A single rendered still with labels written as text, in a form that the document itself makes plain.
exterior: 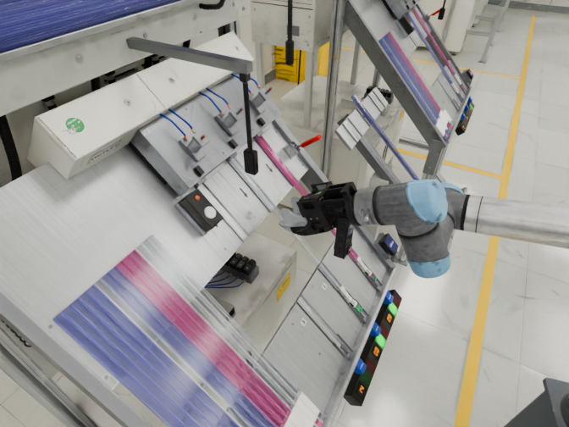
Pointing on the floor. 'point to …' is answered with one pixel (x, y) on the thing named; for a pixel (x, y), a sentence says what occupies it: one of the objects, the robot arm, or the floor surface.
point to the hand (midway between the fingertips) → (286, 223)
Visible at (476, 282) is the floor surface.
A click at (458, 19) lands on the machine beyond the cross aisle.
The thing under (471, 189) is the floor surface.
